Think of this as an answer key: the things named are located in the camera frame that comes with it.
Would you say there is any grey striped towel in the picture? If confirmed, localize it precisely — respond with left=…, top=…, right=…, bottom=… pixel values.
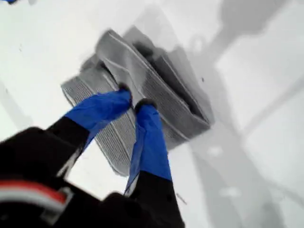
left=60, top=28, right=216, bottom=177

